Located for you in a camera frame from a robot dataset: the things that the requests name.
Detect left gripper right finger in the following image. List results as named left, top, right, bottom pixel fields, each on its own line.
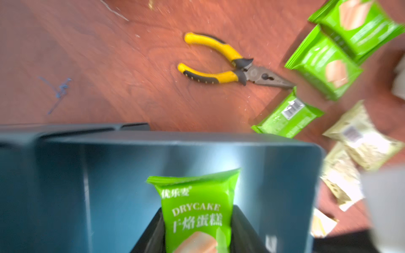
left=230, top=205, right=268, bottom=253

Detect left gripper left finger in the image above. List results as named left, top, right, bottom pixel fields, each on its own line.
left=131, top=208, right=166, bottom=253

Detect green cookie packet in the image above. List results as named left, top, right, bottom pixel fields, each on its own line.
left=147, top=169, right=240, bottom=253
left=284, top=25, right=363, bottom=101
left=251, top=87, right=324, bottom=139
left=308, top=1, right=405, bottom=65

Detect yellow cookie packet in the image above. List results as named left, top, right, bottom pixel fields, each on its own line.
left=323, top=100, right=405, bottom=170
left=311, top=208, right=339, bottom=238
left=321, top=142, right=364, bottom=211

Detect yellow handled pliers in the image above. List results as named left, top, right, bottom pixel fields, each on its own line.
left=177, top=31, right=295, bottom=90

